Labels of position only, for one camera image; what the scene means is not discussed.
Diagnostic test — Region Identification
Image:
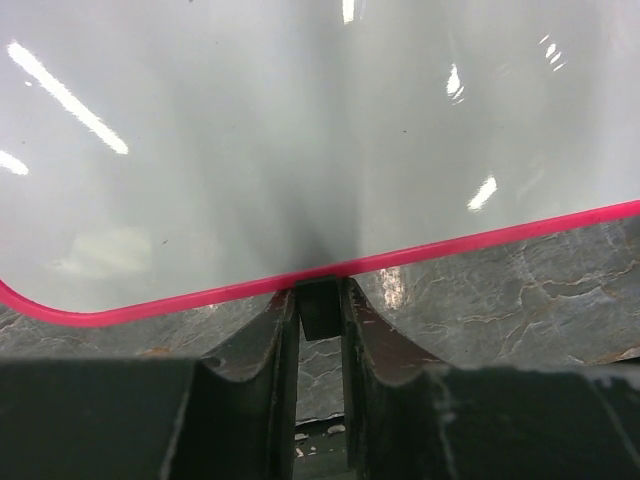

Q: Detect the pink framed whiteboard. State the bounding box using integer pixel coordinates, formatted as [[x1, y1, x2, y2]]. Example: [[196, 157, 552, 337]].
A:
[[1, 1, 639, 327]]

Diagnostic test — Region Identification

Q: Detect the black whiteboard clip foot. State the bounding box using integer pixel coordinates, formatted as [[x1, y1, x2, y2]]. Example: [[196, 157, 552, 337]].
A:
[[294, 275, 342, 341]]

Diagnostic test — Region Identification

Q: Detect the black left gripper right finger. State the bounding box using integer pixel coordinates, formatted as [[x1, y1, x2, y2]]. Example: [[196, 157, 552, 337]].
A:
[[341, 279, 639, 479]]

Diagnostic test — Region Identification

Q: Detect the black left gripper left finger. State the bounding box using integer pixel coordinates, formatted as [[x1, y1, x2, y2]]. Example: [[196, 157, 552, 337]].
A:
[[1, 290, 299, 479]]

